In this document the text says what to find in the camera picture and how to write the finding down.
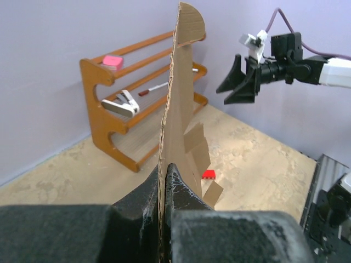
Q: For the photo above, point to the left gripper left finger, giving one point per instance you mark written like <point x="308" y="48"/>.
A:
<point x="126" y="231"/>

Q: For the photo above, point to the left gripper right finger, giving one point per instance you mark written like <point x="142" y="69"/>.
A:
<point x="194" y="232"/>

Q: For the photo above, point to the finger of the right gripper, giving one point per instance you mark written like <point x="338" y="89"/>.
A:
<point x="245" y="92"/>
<point x="234" y="77"/>

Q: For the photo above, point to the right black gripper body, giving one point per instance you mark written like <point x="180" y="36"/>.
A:
<point x="263" y="73"/>

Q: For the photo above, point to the brown cardboard box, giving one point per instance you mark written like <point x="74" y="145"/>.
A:
<point x="186" y="148"/>

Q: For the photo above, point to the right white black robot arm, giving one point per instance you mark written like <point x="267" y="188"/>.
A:
<point x="285" y="64"/>

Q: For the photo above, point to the red toy brick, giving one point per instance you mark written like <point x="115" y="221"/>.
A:
<point x="209" y="174"/>

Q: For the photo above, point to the brown-capped white marker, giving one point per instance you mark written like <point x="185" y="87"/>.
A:
<point x="145" y="92"/>

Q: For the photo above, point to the wooden three-tier rack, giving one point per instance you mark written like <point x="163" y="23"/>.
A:
<point x="104" y="123"/>

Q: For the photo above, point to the white clamp tool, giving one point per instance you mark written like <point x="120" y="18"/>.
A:
<point x="124" y="105"/>

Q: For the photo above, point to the pink eraser block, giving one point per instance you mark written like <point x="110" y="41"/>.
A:
<point x="113" y="62"/>

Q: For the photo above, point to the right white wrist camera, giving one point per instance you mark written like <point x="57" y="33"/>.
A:
<point x="255" y="44"/>

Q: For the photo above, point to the aluminium extrusion frame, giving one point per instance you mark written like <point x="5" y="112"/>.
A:
<point x="329" y="171"/>

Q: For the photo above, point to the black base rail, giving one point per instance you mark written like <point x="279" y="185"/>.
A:
<point x="325" y="220"/>

